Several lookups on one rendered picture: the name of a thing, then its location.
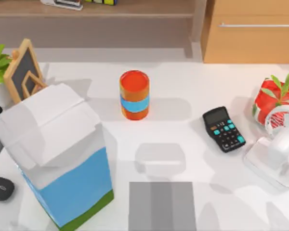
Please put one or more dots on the orange and blue can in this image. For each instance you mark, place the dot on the orange and blue can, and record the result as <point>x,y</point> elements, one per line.
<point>134,96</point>

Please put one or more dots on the black calculator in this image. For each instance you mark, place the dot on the black calculator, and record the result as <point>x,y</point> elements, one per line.
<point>224,130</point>

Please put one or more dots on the white and blue milk carton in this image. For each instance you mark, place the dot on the white and blue milk carton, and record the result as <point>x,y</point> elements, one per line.
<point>62,154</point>

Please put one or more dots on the grey striped mat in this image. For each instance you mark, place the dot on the grey striped mat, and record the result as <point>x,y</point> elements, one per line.
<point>161,207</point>

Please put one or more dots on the wooden open shelf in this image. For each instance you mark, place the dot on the wooden open shelf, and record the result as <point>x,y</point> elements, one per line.
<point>98,21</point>

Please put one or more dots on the colourful puzzle cube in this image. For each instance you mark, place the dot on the colourful puzzle cube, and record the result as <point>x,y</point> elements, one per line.
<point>102,2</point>

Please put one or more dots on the red plant pot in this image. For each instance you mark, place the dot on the red plant pot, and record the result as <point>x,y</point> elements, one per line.
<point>272,96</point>

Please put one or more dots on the wooden cupboard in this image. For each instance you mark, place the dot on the wooden cupboard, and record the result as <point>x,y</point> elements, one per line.
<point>250,41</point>

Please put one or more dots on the framed blackboard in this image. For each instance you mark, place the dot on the framed blackboard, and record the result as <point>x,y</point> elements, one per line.
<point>24,67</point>

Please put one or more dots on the white desk fan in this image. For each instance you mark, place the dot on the white desk fan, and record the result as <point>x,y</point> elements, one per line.
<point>277,149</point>

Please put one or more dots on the white stapler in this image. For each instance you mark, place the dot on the white stapler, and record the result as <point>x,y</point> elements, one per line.
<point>62,3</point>

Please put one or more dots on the wooden drawer front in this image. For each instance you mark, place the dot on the wooden drawer front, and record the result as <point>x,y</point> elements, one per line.
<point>255,26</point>

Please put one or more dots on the black computer mouse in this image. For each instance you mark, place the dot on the black computer mouse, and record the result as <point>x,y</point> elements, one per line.
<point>0,188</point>

